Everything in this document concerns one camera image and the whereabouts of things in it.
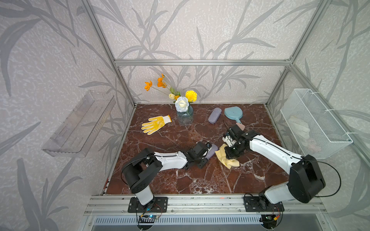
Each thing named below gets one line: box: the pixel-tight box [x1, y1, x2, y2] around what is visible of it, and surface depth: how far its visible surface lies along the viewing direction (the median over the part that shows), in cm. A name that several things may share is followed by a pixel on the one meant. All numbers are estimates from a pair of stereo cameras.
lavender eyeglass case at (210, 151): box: [204, 143, 219, 160], surface depth 91 cm
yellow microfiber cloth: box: [214, 143, 240, 170], surface depth 81 cm
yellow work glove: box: [141, 114, 172, 136], surface depth 110 cm
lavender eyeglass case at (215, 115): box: [208, 107, 223, 125], surface depth 113 cm
